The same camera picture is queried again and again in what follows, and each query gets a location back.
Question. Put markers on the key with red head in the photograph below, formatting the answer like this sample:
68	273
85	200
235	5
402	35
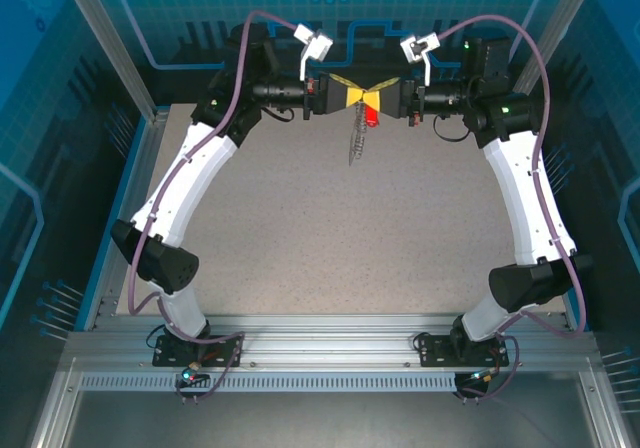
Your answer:
371	116

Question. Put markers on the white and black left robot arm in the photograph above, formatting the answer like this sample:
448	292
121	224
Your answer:
195	178

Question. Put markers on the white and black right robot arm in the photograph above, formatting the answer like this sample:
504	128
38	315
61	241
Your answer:
525	193

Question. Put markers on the small connector with LED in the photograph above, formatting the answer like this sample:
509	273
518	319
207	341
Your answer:
192	373
485	375

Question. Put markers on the metal base tray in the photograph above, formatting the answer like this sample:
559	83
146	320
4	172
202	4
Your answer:
320	423

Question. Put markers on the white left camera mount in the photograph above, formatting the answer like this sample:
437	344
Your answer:
304	68

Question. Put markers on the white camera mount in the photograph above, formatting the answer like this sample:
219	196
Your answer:
427	70
304	68

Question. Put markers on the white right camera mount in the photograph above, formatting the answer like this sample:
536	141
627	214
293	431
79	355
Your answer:
427	70

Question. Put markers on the aluminium frame post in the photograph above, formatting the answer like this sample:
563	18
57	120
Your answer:
107	33
552	33

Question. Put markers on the aluminium side rail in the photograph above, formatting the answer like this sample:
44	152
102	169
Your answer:
142	148

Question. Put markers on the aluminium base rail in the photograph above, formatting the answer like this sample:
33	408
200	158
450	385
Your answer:
325	338

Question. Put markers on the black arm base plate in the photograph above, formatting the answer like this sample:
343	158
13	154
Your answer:
170	355
435	350

